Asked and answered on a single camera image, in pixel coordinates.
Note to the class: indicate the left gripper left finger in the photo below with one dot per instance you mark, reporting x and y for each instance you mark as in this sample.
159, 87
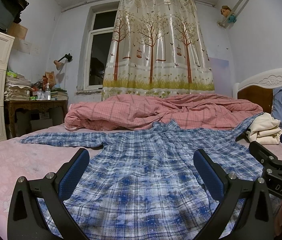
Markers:
26, 219

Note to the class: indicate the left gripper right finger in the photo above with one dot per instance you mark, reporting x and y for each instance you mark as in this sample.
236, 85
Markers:
255, 220

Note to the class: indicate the blue plaid shirt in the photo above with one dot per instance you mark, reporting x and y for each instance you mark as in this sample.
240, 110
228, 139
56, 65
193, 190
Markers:
144, 185

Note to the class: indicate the folded cream garment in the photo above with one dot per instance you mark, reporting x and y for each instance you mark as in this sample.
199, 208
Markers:
265, 130

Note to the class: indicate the white wooden headboard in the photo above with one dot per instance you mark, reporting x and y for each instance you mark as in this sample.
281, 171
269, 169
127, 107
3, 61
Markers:
259, 88

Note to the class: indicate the pink bed sheet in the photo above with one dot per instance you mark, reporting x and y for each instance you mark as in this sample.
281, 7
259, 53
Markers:
33, 162

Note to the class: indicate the dark wooden desk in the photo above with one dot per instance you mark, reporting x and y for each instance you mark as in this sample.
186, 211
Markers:
22, 117

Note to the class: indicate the clear spray bottle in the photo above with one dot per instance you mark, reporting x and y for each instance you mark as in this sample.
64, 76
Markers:
47, 92

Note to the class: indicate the stack of papers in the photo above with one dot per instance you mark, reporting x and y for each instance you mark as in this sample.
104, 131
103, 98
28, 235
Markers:
17, 89

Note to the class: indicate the tree print curtain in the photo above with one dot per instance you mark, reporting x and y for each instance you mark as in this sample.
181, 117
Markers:
157, 49

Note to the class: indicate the pink plaid duvet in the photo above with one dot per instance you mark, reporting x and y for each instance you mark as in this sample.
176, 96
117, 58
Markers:
129, 111

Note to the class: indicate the orange snack bag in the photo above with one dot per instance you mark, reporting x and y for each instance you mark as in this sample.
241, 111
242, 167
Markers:
50, 78

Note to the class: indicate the cardboard box on cabinet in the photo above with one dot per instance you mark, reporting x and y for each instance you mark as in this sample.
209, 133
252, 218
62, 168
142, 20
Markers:
18, 31

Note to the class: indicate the white framed window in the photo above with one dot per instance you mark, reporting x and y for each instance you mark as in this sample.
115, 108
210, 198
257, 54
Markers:
99, 30

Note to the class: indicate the dark bag on cabinet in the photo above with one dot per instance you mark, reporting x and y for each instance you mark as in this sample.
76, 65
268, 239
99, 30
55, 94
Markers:
10, 12

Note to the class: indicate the plush toy on wall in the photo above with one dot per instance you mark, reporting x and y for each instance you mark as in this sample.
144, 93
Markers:
228, 16

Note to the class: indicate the wall mounted desk lamp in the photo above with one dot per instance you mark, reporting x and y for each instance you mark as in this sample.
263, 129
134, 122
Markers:
60, 63

